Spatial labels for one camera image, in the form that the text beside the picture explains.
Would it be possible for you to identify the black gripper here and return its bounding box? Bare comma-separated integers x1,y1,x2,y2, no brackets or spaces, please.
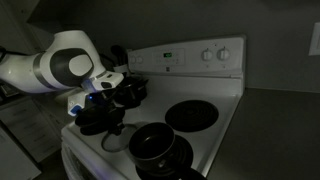
95,90,128,136

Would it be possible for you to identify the black ladle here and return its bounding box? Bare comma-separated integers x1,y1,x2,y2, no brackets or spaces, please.
109,44,130,68

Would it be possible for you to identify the white drawer cabinet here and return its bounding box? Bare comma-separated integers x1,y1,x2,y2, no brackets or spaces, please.
0,95,65,180

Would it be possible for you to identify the stainless steel pot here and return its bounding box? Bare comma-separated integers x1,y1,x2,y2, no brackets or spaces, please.
101,122,140,154

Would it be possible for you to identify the white wall outlet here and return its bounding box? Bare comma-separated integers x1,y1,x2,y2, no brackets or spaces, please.
307,21,320,57

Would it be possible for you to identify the small black saucepan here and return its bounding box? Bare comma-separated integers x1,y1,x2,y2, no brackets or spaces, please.
128,121,208,180

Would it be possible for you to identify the large black pot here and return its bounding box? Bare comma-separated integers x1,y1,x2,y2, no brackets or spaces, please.
113,76,150,110

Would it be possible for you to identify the white utensil holder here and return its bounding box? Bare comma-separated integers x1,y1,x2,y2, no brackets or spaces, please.
112,64,131,76

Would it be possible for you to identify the white electric stove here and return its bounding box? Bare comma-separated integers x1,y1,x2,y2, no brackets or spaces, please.
60,34,247,180

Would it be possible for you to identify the black frying pan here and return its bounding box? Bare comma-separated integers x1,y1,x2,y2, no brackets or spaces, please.
74,105,111,136

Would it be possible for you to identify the black coil burner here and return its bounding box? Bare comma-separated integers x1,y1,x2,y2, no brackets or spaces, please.
135,134,195,180

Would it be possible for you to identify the black skillet rear right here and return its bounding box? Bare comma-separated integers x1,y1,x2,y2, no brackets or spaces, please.
164,99,220,133

